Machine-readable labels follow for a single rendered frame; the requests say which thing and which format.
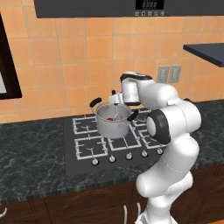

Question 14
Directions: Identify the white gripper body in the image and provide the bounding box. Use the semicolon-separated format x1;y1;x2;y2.
108;92;124;106

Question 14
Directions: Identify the black gas hob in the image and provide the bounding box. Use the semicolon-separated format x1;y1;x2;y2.
62;108;171;178

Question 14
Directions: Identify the dark wood cupboard door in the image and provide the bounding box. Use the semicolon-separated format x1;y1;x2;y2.
171;164;224;224
130;183;151;224
43;181;135;224
0;199;46;224

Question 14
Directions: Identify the dark grey shelf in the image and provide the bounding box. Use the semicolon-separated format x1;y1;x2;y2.
182;42;224;68

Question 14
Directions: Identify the dark framed window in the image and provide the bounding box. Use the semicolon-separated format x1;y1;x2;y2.
0;13;24;101

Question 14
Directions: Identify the silver pot with black handles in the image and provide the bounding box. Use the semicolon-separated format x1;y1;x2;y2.
88;97;140;140

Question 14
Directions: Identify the grey wall outlet plate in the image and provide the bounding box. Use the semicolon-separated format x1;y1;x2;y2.
157;66;171;84
169;64;183;84

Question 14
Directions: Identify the silver cupboard handle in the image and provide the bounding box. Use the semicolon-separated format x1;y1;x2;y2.
122;205;129;224
136;202;143;219
0;206;8;219

